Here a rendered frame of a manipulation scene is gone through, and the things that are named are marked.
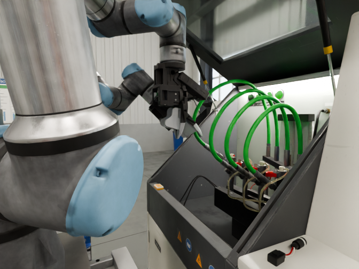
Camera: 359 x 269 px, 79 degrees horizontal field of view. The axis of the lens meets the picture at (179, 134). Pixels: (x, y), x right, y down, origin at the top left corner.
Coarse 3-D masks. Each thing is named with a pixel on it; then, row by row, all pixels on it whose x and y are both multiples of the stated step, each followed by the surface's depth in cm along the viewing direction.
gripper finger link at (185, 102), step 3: (183, 93) 62; (183, 96) 61; (183, 99) 60; (186, 99) 60; (183, 102) 59; (186, 102) 60; (180, 105) 61; (183, 105) 59; (186, 105) 60; (183, 108) 59; (186, 108) 60; (183, 111) 60; (186, 111) 60; (183, 114) 60; (186, 114) 60; (183, 117) 61; (183, 120) 61
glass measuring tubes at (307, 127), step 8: (280, 120) 95; (288, 120) 91; (304, 120) 85; (312, 120) 84; (280, 128) 96; (304, 128) 85; (312, 128) 85; (280, 136) 96; (296, 136) 89; (304, 136) 86; (312, 136) 85; (280, 144) 96; (296, 144) 89; (304, 144) 86; (280, 152) 96; (296, 152) 89; (280, 160) 96
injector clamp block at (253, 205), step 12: (216, 192) 90; (240, 192) 86; (216, 204) 91; (228, 204) 83; (240, 204) 77; (252, 204) 74; (264, 204) 75; (240, 216) 77; (252, 216) 72; (240, 228) 77
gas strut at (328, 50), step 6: (318, 0) 55; (318, 6) 55; (324, 6) 55; (318, 12) 56; (324, 12) 55; (318, 18) 57; (324, 18) 56; (324, 24) 56; (324, 30) 57; (324, 36) 57; (324, 42) 58; (330, 42) 58; (324, 48) 59; (330, 48) 58; (330, 54) 59; (330, 60) 59; (330, 66) 60; (330, 72) 61
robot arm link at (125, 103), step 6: (120, 84) 78; (120, 90) 74; (126, 90) 77; (126, 96) 77; (132, 96) 78; (126, 102) 78; (108, 108) 78; (114, 108) 75; (120, 108) 78; (126, 108) 82; (120, 114) 82
